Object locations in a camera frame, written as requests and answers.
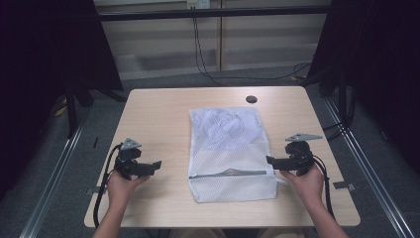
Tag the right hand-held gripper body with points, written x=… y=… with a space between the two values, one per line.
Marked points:
x=298 y=155

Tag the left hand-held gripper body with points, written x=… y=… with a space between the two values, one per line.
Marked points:
x=127 y=167

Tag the white mesh laundry bag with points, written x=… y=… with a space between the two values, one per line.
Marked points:
x=231 y=172

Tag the person's left hand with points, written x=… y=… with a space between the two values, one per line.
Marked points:
x=122 y=188

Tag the person's right hand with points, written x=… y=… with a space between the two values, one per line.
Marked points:
x=308 y=188

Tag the grey tape strip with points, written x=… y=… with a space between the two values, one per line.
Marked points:
x=90 y=191
x=343 y=185

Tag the white cloth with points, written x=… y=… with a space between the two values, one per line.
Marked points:
x=224 y=127

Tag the black metal stand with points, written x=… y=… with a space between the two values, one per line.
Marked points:
x=71 y=112

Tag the person's lap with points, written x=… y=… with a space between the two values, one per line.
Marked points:
x=237 y=233

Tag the yellow floor item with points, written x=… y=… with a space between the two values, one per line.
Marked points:
x=60 y=111

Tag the black curtain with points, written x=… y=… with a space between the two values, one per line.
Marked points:
x=43 y=66
x=379 y=66

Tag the black horizontal bar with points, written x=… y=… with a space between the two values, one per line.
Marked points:
x=204 y=13

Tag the metal floor rail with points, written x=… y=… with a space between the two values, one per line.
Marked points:
x=369 y=172
x=52 y=185

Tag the white wall socket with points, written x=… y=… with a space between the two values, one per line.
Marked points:
x=198 y=3

